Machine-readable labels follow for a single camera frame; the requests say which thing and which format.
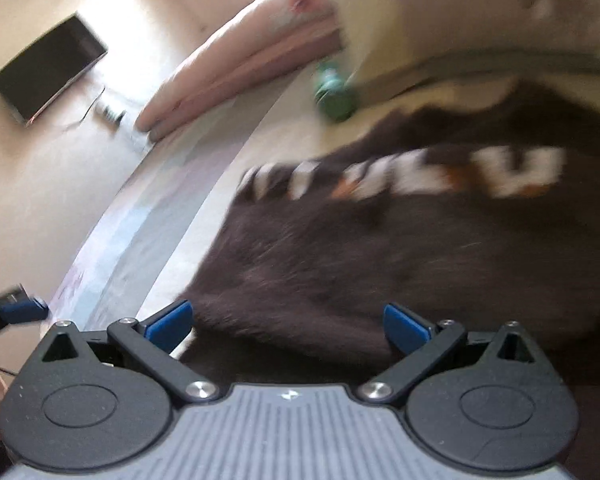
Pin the black wall power strip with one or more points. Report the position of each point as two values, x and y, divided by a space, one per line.
111 112

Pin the pink folded quilt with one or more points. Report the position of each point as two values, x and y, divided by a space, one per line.
240 60

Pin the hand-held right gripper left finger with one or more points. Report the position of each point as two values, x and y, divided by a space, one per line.
167 325

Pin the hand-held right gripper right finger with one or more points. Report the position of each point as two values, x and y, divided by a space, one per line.
405 327

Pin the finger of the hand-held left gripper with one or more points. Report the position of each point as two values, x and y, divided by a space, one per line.
22 310

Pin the black wall television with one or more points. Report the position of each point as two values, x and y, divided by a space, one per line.
47 67

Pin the brown fuzzy lettered sweater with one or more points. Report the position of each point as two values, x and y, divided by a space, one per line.
405 260

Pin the green bottle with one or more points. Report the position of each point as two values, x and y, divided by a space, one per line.
336 95

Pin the floral patchwork pillow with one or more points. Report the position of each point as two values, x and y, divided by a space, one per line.
455 15

